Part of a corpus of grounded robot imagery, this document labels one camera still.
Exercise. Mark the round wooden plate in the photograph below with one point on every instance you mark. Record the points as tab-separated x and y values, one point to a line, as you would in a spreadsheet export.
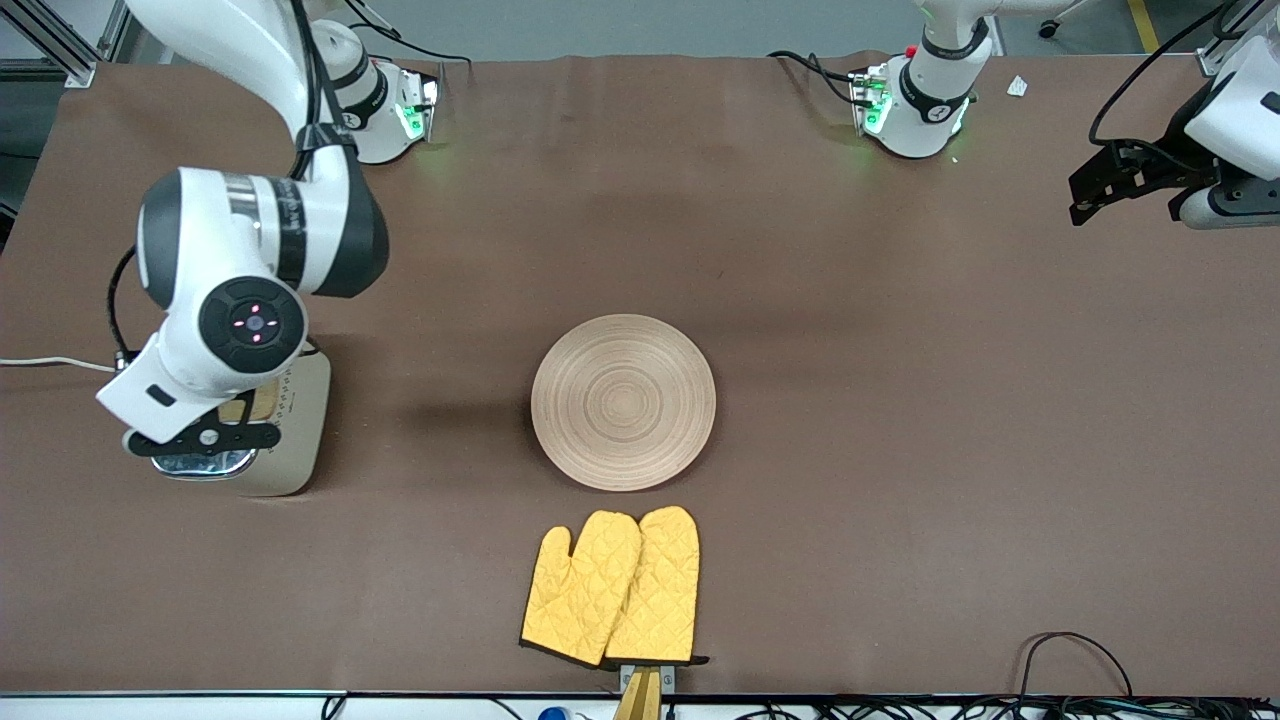
623	402

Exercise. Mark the black caster wheel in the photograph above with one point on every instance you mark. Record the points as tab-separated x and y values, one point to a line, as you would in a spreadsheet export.
1049	29

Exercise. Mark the aluminium frame extrusion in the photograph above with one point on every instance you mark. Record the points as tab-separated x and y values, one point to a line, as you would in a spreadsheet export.
50	40
1215	55

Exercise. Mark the white paper scrap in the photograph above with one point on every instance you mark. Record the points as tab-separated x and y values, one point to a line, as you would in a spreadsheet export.
1018	86

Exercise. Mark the tan wooden clamp with bracket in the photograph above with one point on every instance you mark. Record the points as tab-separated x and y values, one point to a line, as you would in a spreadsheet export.
640	695

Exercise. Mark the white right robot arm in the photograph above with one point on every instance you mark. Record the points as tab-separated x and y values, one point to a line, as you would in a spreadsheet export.
200	230

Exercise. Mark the yellow quilted oven mitt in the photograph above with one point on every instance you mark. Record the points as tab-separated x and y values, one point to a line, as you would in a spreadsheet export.
575	590
660	580

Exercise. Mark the golden bread slice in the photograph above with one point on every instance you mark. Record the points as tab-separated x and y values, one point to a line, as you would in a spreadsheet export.
265	403

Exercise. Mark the chrome two-slot toaster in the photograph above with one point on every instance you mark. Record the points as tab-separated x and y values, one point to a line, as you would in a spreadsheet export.
300	450

